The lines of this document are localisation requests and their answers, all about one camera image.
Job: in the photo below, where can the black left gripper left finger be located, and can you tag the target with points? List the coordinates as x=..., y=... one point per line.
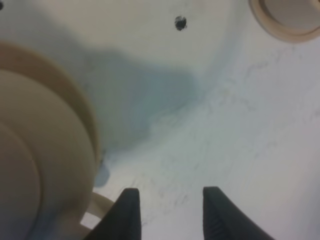
x=123, y=220

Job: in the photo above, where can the beige far saucer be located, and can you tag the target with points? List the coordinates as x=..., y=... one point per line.
x=279, y=31

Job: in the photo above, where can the beige teapot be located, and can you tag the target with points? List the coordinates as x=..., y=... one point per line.
x=49, y=151

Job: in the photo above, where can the beige far teacup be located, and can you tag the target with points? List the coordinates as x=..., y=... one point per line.
x=300, y=14

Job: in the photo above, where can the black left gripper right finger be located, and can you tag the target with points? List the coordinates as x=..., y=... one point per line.
x=223, y=220

